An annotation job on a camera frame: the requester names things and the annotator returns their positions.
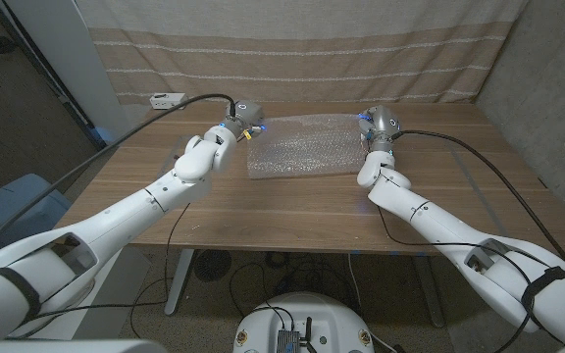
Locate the white power strip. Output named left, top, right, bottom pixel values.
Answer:
left=149, top=92, right=189, bottom=111

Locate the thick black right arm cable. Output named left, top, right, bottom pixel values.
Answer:
left=390, top=128, right=565, bottom=283

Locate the white robot torso base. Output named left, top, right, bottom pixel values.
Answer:
left=232, top=292, right=376, bottom=353

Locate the white table leg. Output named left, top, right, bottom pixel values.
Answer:
left=412, top=255, right=446, bottom=328
left=164, top=248, right=196, bottom=317

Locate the black round floor fan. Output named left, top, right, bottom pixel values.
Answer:
left=193, top=249, right=232, bottom=282

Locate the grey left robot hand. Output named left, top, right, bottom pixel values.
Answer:
left=222, top=100, right=267, bottom=142

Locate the thin black hanging cable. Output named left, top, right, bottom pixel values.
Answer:
left=128, top=202, right=191, bottom=340

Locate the grey electronics box with antenna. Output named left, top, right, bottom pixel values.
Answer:
left=276, top=317, right=316, bottom=353

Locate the beige striped backdrop curtain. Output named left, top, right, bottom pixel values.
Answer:
left=75, top=0, right=529, bottom=105

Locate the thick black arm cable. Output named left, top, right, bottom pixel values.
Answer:
left=390, top=128, right=565, bottom=283
left=0, top=93, right=237, bottom=266

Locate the black floor cable bundle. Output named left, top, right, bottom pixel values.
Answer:
left=228, top=251, right=362, bottom=318

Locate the white robot head housing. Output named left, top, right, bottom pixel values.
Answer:
left=0, top=338, right=167, bottom=353

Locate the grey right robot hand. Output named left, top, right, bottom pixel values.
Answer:
left=357, top=104, right=402, bottom=153

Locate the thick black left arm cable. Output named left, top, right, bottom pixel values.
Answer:
left=0, top=93, right=237, bottom=266

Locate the clear bubble wrap sheet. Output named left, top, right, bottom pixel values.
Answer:
left=246, top=113, right=370, bottom=180

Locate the blue plastic bin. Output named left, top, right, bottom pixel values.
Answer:
left=0, top=173, right=72, bottom=244

